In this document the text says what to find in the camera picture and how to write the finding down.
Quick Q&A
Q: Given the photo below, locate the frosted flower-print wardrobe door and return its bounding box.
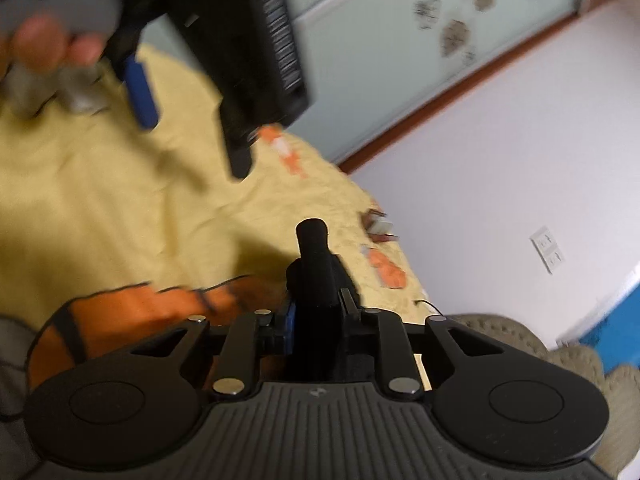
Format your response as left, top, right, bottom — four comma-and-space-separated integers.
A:
272, 0, 601, 161

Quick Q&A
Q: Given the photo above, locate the person's left hand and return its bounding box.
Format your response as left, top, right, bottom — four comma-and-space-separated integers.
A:
11, 15, 107, 75

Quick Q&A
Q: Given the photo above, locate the brown wooden wardrobe frame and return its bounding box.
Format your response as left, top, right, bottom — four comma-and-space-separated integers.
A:
336, 0, 640, 175

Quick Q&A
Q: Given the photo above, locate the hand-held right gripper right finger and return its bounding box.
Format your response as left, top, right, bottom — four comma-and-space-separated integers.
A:
340, 290, 506, 396

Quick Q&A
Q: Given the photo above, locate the blue curtain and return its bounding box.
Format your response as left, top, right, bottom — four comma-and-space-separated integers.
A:
570, 267, 640, 376

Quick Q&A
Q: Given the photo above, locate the white wall switch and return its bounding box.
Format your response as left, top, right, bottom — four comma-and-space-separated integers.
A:
530, 227, 563, 273

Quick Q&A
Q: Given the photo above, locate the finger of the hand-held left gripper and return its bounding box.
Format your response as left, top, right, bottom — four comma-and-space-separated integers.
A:
112, 54, 162, 132
219, 109, 257, 181

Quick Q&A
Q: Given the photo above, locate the olive padded headboard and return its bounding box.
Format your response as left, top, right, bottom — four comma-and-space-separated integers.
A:
445, 312, 640, 480

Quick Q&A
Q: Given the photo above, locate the yellow printed blanket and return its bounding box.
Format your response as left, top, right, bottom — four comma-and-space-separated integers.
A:
0, 42, 431, 401

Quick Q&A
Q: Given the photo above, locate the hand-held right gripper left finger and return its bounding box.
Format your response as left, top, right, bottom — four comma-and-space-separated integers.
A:
131, 300, 296, 396

